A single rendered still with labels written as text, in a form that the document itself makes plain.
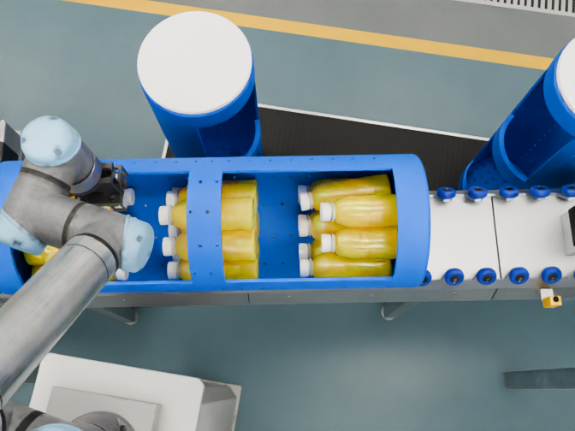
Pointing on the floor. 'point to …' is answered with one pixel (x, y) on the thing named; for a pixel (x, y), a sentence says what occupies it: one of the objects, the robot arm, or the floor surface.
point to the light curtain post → (541, 379)
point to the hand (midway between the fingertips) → (103, 206)
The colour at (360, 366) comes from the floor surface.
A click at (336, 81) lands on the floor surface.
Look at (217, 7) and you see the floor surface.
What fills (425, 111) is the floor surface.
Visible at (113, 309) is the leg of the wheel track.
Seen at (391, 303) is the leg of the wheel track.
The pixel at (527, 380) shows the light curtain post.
